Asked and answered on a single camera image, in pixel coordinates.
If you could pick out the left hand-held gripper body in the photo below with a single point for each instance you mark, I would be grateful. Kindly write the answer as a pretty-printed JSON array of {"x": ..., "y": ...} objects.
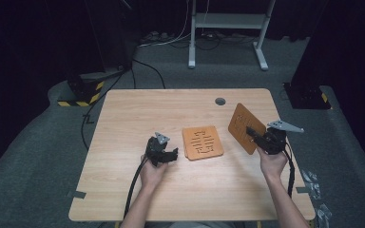
[{"x": 155, "y": 150}]

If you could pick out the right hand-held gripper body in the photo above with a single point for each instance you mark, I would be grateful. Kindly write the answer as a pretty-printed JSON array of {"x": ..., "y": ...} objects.
[{"x": 274, "y": 142}]

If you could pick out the orange wooden coaster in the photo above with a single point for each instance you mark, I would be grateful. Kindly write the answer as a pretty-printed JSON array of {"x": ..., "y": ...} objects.
[
  {"x": 202, "y": 142},
  {"x": 242, "y": 122}
]

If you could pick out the person's right hand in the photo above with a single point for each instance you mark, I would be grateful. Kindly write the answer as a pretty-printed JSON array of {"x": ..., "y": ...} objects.
[{"x": 272, "y": 166}]

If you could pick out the person's left hand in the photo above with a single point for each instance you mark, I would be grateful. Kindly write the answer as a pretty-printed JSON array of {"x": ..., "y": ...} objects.
[{"x": 150, "y": 175}]

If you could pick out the grey tape strip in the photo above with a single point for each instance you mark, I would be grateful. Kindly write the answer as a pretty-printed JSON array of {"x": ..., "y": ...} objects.
[
  {"x": 302, "y": 190},
  {"x": 77, "y": 194}
]

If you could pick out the crinkled clear plastic wrap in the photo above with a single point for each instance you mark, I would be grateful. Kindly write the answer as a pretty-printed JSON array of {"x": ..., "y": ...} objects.
[
  {"x": 324, "y": 215},
  {"x": 312, "y": 185}
]

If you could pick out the person's grey clothing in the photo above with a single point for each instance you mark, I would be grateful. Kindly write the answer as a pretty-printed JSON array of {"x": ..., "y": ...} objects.
[{"x": 202, "y": 225}]

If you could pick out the striped black yellow stand base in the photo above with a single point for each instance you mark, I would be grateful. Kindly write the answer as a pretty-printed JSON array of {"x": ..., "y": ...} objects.
[{"x": 87, "y": 91}]

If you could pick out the power strip with plugs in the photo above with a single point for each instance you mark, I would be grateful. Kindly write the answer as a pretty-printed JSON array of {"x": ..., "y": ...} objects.
[{"x": 157, "y": 36}]

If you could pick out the white metal stand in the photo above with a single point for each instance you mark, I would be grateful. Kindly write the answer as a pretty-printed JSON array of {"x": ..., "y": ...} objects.
[{"x": 228, "y": 20}]

